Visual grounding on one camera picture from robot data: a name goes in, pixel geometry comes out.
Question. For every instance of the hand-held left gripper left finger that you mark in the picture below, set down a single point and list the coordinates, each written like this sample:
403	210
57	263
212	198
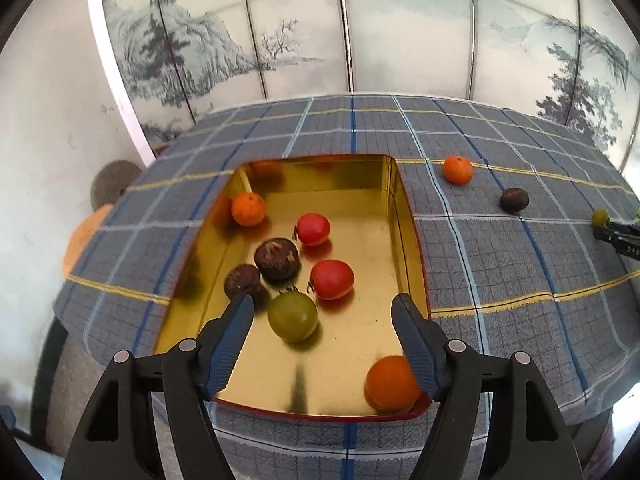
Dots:
232	345

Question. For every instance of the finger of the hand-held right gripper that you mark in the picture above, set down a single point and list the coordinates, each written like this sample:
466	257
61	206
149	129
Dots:
622	245
625	226

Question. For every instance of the green round fruit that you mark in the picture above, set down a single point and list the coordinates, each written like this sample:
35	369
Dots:
599	216
293	316

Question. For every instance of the small orange tangerine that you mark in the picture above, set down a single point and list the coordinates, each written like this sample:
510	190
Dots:
458	169
248	208

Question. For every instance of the blue plaid tablecloth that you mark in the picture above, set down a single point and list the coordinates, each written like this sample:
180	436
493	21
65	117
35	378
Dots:
500	270

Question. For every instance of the red round fruit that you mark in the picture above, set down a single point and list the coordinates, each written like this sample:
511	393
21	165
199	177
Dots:
331	279
313	229

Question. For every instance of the large orange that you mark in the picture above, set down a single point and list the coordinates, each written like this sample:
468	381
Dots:
390	385

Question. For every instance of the gold metal tin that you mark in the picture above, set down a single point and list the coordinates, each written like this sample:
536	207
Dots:
360	220

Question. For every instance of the orange round cushion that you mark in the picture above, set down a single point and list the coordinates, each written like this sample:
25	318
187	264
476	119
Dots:
80	240

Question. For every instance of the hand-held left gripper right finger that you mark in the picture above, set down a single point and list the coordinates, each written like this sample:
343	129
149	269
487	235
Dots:
415	345

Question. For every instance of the painted landscape folding screen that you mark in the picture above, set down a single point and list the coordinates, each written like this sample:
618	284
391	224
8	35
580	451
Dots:
400	25

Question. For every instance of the dark brown passion fruit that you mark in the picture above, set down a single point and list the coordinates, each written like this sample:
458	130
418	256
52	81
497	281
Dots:
241	281
514	200
277	260

